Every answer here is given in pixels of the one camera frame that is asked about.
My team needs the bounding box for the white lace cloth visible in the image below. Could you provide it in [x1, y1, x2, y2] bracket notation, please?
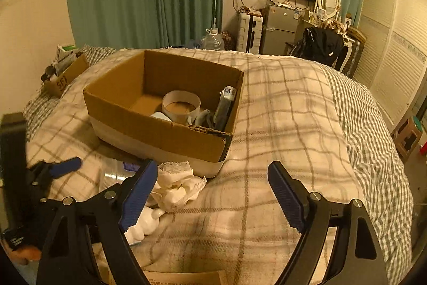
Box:
[147, 161, 207, 213]

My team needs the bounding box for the white tape roll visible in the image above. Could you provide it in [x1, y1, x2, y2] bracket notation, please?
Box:
[162, 89, 201, 123]

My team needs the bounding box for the large clear water bottle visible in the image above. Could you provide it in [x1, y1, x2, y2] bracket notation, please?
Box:
[200, 27, 225, 50]

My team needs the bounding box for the white figurine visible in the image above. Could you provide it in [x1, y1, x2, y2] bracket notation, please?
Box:
[125, 206, 166, 246]

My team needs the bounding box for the grey refrigerator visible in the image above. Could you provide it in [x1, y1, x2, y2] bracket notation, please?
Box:
[259, 1, 302, 55]

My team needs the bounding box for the white louvred wardrobe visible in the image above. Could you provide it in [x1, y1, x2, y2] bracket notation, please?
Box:
[352, 0, 427, 135]

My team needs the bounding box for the grey blue item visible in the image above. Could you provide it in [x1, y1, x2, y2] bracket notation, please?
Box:
[190, 110, 214, 129]

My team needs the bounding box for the grey white handheld device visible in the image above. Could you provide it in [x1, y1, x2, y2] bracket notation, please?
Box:
[213, 86, 237, 131]

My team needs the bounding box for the small stool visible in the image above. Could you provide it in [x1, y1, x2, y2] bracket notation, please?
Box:
[392, 116, 424, 162]

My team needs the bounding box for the clear plastic container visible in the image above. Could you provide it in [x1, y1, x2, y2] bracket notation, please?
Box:
[99, 160, 144, 194]

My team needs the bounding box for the green white carton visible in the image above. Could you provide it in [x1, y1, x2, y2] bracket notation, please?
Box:
[56, 45, 79, 66]

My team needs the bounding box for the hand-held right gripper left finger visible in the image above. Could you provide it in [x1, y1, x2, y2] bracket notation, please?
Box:
[36, 159, 159, 285]

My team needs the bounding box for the black jacket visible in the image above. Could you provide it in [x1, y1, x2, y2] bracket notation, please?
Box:
[290, 26, 345, 67]

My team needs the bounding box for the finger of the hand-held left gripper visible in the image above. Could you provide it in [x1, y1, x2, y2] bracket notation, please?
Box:
[28, 156, 82, 187]

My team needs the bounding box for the large cardboard box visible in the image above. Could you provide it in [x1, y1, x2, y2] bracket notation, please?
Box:
[83, 49, 245, 179]

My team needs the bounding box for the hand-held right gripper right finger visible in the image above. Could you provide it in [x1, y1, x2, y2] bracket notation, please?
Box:
[267, 161, 389, 285]

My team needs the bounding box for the grey checked duvet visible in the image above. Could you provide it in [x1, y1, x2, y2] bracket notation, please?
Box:
[23, 45, 414, 285]

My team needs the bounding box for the white vanity table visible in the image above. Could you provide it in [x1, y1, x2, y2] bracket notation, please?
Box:
[334, 34, 356, 72]

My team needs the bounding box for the person's left hand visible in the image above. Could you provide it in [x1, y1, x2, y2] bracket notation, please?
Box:
[8, 247, 41, 264]

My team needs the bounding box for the white floor appliance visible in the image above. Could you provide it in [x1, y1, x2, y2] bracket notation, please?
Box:
[236, 12, 264, 53]

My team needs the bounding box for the small cardboard box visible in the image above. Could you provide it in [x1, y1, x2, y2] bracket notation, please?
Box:
[42, 53, 90, 99]

